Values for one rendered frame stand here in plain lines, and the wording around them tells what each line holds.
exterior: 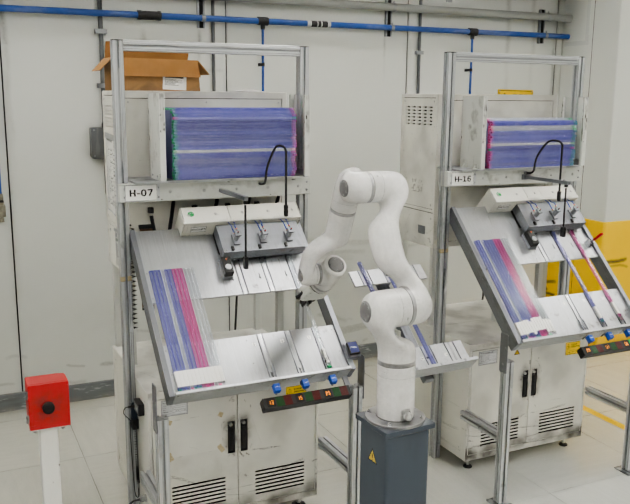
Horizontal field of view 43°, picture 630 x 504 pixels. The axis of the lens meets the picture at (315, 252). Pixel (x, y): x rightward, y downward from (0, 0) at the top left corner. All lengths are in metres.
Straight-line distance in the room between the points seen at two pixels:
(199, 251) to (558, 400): 1.93
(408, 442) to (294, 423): 0.85
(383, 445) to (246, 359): 0.63
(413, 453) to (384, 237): 0.68
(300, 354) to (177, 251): 0.61
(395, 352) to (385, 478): 0.40
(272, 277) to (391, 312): 0.81
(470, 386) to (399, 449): 1.22
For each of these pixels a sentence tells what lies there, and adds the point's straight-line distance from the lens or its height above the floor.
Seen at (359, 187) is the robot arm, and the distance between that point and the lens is 2.46.
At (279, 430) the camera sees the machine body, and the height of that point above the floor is 0.38.
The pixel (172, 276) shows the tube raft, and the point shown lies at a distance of 2.99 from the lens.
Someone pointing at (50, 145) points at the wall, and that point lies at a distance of 4.47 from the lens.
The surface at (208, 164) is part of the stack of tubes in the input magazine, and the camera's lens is 3.08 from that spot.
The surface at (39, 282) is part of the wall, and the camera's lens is 4.56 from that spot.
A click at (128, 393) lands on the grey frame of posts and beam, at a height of 0.56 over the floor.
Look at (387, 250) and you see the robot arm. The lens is 2.46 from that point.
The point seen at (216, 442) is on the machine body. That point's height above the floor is 0.38.
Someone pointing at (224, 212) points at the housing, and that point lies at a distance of 3.14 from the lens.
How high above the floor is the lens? 1.70
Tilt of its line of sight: 11 degrees down
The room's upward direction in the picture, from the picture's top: straight up
